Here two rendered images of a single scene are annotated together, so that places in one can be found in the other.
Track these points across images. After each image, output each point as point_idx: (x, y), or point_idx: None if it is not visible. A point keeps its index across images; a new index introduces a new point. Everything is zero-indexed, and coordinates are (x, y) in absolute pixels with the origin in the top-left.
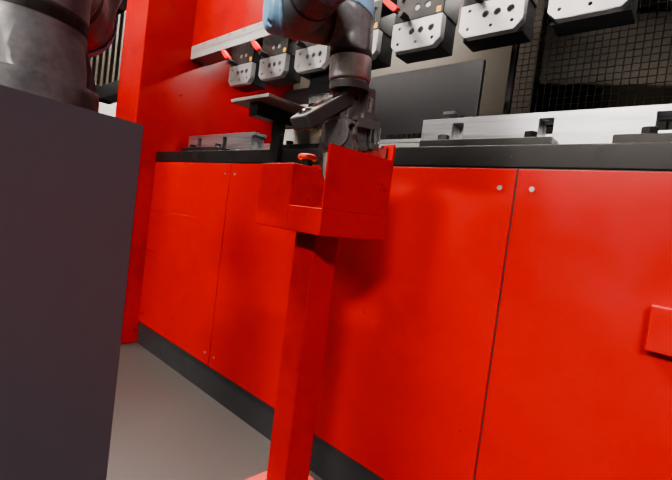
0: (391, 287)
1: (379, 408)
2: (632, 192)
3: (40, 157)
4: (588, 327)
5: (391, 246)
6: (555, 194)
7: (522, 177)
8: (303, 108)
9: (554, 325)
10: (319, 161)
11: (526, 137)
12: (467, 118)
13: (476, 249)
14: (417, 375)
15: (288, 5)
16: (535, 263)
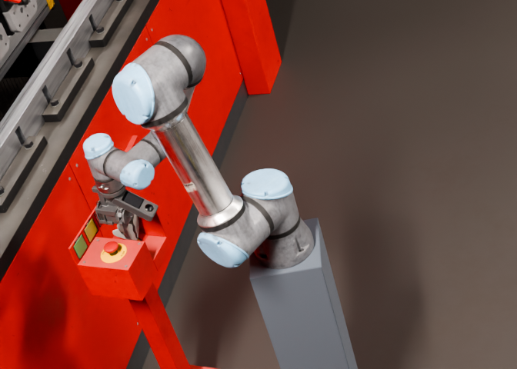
0: (71, 291)
1: (105, 350)
2: (94, 131)
3: None
4: None
5: (58, 272)
6: (82, 157)
7: (71, 164)
8: (150, 207)
9: None
10: (126, 234)
11: (38, 146)
12: None
13: (81, 217)
14: (102, 306)
15: (156, 164)
16: (95, 193)
